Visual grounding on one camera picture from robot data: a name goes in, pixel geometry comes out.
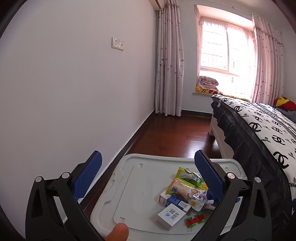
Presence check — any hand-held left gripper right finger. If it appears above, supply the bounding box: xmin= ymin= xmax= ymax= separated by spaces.
xmin=192 ymin=149 xmax=272 ymax=241

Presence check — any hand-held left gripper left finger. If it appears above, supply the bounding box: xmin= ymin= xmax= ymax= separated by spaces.
xmin=25 ymin=151 xmax=103 ymax=241

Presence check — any orange yellow drink pouch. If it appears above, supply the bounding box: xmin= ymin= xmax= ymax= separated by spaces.
xmin=166 ymin=178 xmax=214 ymax=212

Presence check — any blue white medicine box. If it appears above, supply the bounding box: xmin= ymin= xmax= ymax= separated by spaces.
xmin=159 ymin=190 xmax=191 ymax=213

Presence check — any red green toy car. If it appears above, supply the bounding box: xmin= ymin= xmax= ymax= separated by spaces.
xmin=184 ymin=214 xmax=206 ymax=229

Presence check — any small white cardboard box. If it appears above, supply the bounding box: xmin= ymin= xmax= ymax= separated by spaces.
xmin=157 ymin=203 xmax=186 ymax=231

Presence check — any person's left hand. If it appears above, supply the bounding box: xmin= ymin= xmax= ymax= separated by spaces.
xmin=105 ymin=222 xmax=129 ymax=241

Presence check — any green snack wrapper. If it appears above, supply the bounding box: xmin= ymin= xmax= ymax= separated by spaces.
xmin=175 ymin=167 xmax=205 ymax=186

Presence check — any white plastic storage box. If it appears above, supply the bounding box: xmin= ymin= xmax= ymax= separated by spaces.
xmin=90 ymin=153 xmax=248 ymax=241

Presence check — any white black printed bedspread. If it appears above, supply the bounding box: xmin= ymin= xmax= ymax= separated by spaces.
xmin=211 ymin=94 xmax=296 ymax=202

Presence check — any yellow striped plush cushion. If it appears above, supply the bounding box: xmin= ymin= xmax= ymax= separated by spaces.
xmin=195 ymin=85 xmax=224 ymax=95

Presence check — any folded pink quilt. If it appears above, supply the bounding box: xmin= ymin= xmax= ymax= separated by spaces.
xmin=197 ymin=75 xmax=219 ymax=91

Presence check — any red yellow pillow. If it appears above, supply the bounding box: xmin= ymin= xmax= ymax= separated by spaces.
xmin=273 ymin=96 xmax=296 ymax=112

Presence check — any pink dotted curtain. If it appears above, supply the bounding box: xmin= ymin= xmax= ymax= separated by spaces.
xmin=251 ymin=14 xmax=285 ymax=102
xmin=154 ymin=0 xmax=185 ymax=117

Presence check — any pink sheer curtain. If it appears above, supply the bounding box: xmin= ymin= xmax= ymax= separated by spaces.
xmin=198 ymin=16 xmax=258 ymax=99

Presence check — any window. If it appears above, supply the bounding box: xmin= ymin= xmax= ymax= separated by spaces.
xmin=199 ymin=21 xmax=255 ymax=77

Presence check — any white air conditioner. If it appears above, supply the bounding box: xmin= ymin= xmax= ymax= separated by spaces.
xmin=148 ymin=0 xmax=166 ymax=10

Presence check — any white bed frame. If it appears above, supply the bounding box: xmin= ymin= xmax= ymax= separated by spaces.
xmin=208 ymin=113 xmax=235 ymax=160

